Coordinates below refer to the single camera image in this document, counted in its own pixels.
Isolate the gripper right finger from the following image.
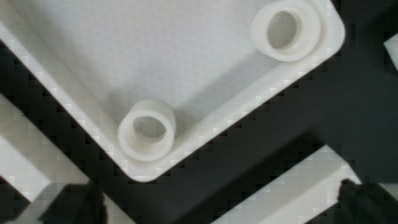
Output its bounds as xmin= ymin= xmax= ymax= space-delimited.
xmin=336 ymin=179 xmax=398 ymax=224

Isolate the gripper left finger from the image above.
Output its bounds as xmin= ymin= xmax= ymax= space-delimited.
xmin=39 ymin=183 xmax=106 ymax=224

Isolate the white desk tabletop panel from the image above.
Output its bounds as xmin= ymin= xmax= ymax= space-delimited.
xmin=0 ymin=0 xmax=344 ymax=182

